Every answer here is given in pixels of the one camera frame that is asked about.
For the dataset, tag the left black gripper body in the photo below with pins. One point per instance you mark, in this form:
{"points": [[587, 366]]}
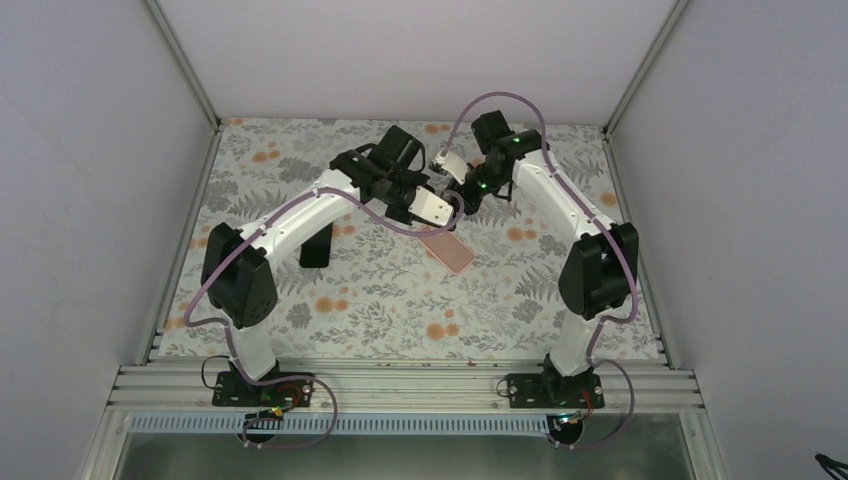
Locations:
{"points": [[411, 201]]}

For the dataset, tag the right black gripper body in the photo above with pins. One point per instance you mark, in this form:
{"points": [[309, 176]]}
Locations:
{"points": [[470, 192]]}

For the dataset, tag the pink phone case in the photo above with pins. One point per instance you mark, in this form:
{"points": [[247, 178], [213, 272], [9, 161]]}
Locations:
{"points": [[449, 250]]}

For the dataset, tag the black phone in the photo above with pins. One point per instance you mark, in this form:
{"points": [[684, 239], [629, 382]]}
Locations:
{"points": [[315, 252]]}

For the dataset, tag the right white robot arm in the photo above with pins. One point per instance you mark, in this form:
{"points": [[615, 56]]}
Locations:
{"points": [[600, 271]]}

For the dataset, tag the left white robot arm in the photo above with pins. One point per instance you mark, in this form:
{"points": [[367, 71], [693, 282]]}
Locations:
{"points": [[240, 262]]}

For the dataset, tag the floral patterned mat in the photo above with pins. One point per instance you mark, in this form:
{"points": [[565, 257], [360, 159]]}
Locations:
{"points": [[382, 296]]}

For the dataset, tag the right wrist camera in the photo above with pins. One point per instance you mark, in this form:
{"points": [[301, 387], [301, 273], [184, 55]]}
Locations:
{"points": [[450, 164]]}

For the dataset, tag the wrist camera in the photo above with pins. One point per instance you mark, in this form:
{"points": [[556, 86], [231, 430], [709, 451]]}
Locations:
{"points": [[429, 207], [450, 164]]}

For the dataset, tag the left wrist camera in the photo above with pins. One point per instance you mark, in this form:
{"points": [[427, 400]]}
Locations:
{"points": [[429, 207]]}

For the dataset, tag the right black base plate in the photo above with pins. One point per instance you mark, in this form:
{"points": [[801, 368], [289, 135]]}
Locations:
{"points": [[543, 391]]}

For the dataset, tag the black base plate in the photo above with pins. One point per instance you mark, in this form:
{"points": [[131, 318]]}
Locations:
{"points": [[543, 391], [231, 390]]}

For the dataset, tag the right aluminium corner post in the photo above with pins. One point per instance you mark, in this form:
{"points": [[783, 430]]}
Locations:
{"points": [[656, 47]]}

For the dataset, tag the aluminium corner post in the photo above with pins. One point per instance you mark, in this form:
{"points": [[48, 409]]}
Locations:
{"points": [[179, 55], [656, 47]]}

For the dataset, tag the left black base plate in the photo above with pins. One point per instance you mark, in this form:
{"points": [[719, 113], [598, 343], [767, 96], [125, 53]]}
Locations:
{"points": [[231, 390]]}

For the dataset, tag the white slotted cable duct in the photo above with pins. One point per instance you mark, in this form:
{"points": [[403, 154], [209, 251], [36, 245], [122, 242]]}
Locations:
{"points": [[346, 424]]}

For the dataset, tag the left aluminium corner post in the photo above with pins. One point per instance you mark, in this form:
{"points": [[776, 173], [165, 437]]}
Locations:
{"points": [[179, 55]]}

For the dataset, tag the aluminium front rail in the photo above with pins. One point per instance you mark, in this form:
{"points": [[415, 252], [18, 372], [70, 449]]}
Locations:
{"points": [[446, 387]]}

